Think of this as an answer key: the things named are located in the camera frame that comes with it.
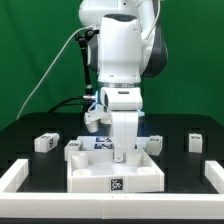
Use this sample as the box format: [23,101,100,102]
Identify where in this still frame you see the white U-shaped obstacle fence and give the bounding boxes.
[0,159,224,219]

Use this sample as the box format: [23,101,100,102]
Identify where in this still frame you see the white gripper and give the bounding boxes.
[110,111,138,163]

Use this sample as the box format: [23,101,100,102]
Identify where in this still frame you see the black cables at base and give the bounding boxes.
[48,96,86,114]

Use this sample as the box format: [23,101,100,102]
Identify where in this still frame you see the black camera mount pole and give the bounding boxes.
[75,29,98,112]

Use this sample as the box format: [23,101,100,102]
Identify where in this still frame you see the AprilTag marker sheet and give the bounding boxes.
[78,136,148,150]

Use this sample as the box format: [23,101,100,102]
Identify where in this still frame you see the white square tabletop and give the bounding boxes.
[67,149,164,193]

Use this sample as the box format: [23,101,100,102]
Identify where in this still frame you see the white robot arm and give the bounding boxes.
[79,0,167,162]

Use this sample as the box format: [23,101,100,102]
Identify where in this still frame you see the white camera cable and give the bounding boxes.
[15,25,94,121]

